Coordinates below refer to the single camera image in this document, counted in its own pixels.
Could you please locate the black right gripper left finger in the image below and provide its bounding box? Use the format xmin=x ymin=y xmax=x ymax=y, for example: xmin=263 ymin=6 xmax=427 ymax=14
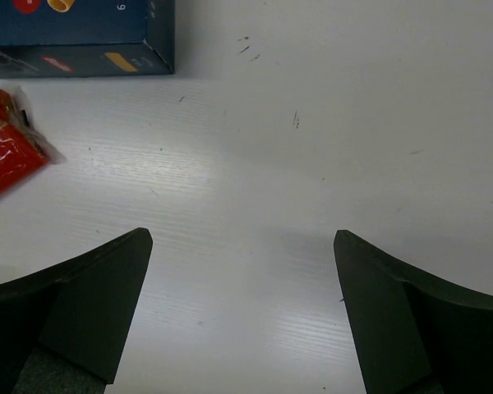
xmin=0 ymin=228 xmax=153 ymax=393

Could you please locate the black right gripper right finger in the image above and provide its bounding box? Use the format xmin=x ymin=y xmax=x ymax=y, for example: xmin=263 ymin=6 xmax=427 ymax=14
xmin=334 ymin=230 xmax=493 ymax=393

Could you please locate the blue Barilla pasta box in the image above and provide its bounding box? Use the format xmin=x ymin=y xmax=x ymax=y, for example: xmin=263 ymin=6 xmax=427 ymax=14
xmin=0 ymin=0 xmax=176 ymax=79

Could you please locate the red spaghetti pack on table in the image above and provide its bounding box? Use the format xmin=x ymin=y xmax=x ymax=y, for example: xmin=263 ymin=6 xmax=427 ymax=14
xmin=0 ymin=89 xmax=65 ymax=196

